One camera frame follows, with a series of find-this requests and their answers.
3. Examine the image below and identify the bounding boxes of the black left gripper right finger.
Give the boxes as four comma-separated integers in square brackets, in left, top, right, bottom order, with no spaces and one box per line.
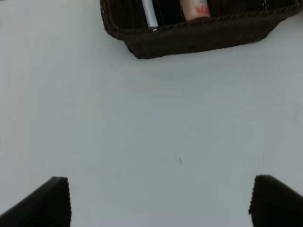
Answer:
[249,175,303,227]

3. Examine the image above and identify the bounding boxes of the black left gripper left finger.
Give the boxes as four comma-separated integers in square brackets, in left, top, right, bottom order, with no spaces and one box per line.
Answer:
[0,176,72,227]

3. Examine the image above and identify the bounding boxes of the pink dish soap bottle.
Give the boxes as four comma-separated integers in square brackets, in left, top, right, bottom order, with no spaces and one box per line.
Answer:
[180,0,211,21]

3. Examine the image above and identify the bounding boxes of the white marker with pink caps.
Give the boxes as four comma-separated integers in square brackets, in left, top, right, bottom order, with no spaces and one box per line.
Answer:
[142,0,158,28]

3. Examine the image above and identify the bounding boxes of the dark brown wicker basket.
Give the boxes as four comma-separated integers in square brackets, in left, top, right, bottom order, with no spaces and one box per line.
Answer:
[100,0,303,59]

